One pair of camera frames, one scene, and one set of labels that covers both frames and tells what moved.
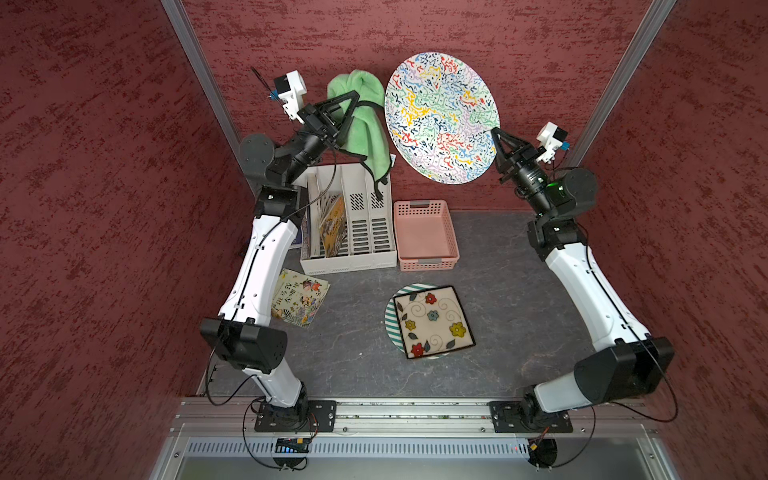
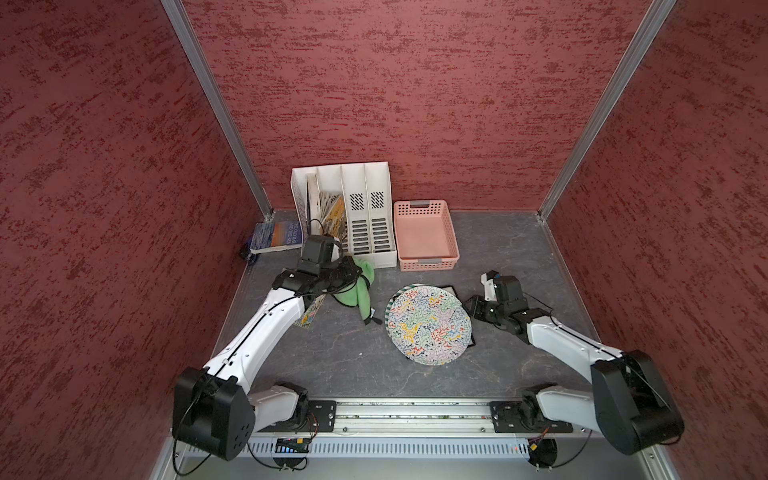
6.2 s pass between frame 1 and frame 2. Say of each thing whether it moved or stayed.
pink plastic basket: stayed
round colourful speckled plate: moved
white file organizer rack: stayed
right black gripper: moved
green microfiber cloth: moved
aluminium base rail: stayed
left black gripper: moved
